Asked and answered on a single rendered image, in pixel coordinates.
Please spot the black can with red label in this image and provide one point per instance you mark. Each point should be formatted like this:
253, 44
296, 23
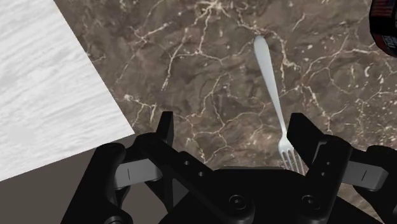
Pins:
384, 24

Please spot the silver fork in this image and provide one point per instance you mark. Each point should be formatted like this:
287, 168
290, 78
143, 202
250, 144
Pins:
269, 74

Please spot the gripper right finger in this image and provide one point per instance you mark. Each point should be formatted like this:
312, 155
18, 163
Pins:
328, 161

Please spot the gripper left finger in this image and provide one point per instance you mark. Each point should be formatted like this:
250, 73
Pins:
161, 161

